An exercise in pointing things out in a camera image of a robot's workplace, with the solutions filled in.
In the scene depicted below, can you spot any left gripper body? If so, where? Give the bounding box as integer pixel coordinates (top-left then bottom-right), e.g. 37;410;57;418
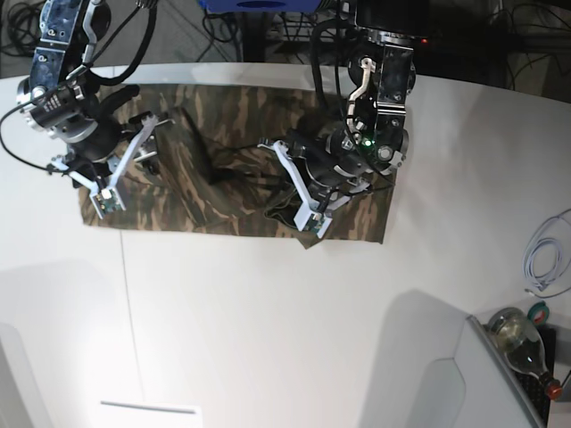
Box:
285;128;373;205

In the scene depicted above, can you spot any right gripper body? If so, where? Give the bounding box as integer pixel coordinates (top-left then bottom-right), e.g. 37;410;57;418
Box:
50;85;141;178

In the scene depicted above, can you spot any camouflage t-shirt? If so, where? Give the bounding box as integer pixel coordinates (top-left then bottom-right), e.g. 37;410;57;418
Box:
79;85;397;248

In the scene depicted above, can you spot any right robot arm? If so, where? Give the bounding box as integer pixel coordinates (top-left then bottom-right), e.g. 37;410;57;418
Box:
15;1;158;177

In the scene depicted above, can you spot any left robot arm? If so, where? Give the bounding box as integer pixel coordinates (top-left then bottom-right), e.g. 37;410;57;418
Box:
285;1;430;210

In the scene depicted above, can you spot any blue bin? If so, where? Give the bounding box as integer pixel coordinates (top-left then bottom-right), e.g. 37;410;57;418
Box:
199;0;321;13

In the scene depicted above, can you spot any clear plastic bottle red cap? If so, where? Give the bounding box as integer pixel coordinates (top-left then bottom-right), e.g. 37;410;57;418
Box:
487;308;563;400

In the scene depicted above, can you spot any green tape roll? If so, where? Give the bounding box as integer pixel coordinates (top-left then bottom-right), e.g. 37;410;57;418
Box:
527;300;550;326

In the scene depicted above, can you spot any black mesh tray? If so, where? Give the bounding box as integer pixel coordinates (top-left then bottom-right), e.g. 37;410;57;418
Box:
512;325;559;424

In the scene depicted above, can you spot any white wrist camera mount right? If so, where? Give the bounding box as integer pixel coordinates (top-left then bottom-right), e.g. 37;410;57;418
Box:
49;113;175;219

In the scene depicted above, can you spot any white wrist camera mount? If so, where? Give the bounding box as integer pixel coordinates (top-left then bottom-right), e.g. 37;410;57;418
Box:
257;138;372;239
49;113;175;219

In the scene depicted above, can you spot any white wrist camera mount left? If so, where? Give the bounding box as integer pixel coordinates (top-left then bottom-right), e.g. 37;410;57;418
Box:
257;138;372;239

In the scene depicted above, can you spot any coiled white cable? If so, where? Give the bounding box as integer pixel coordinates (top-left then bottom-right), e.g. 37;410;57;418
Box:
521;211;571;298

